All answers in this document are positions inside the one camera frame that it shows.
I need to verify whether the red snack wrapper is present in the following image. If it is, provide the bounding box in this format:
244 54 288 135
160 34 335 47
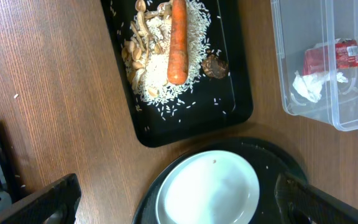
302 39 358 77

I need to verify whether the round black tray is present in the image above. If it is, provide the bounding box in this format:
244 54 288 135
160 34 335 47
132 137 307 224

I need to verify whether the white plate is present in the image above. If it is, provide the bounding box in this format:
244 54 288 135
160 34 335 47
155 150 260 223

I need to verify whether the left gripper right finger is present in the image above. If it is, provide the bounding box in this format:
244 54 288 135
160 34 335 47
275 172 358 224

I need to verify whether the brown food scrap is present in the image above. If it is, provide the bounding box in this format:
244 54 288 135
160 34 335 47
201 55 229 79

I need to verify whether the black rectangular tray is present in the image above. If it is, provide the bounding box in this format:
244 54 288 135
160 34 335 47
101 0 253 147

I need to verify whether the white tissue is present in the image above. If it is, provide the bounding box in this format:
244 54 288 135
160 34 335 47
290 70 354 106

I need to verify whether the pile of rice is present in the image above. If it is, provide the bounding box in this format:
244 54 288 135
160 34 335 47
120 1 218 105

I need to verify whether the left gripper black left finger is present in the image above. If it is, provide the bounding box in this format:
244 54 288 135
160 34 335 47
0 174 81 224

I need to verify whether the clear plastic bin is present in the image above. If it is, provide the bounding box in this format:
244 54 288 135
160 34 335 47
271 0 358 131

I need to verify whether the orange carrot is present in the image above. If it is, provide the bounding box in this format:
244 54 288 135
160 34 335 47
167 0 189 85

